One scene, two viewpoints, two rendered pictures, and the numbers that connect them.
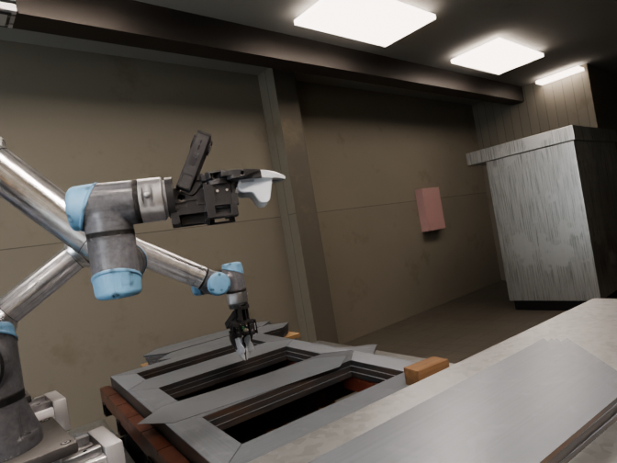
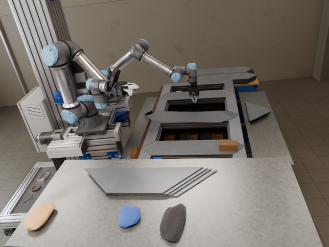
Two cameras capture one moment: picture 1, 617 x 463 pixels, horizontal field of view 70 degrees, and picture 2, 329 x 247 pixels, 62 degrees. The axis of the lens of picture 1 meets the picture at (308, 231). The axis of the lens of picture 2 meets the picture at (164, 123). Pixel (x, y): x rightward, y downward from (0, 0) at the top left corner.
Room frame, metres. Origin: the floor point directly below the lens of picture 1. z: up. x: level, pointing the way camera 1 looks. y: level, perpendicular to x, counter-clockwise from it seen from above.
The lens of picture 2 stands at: (-0.09, -1.11, 2.02)
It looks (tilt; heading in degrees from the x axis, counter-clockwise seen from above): 30 degrees down; 47
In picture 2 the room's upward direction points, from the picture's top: 8 degrees counter-clockwise
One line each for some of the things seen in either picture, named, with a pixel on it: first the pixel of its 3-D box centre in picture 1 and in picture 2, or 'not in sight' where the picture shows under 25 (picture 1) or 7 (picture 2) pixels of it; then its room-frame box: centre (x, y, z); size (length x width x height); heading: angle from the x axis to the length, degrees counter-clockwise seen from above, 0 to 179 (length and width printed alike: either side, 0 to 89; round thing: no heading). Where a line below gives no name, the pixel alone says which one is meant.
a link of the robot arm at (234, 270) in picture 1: (232, 277); (192, 70); (1.64, 0.30, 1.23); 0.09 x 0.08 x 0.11; 116
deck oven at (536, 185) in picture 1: (554, 219); not in sight; (5.81, -3.20, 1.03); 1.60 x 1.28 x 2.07; 131
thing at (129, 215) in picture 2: not in sight; (129, 215); (0.37, -0.31, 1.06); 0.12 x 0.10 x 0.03; 49
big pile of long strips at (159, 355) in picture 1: (221, 343); (220, 76); (2.49, 0.58, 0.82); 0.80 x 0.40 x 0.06; 125
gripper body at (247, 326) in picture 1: (241, 320); (193, 87); (1.64, 0.30, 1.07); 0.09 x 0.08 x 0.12; 35
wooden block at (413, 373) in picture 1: (427, 371); (228, 145); (1.27, -0.27, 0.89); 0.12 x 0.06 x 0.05; 120
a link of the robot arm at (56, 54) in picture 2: not in sight; (65, 85); (0.67, 0.58, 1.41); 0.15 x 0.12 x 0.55; 15
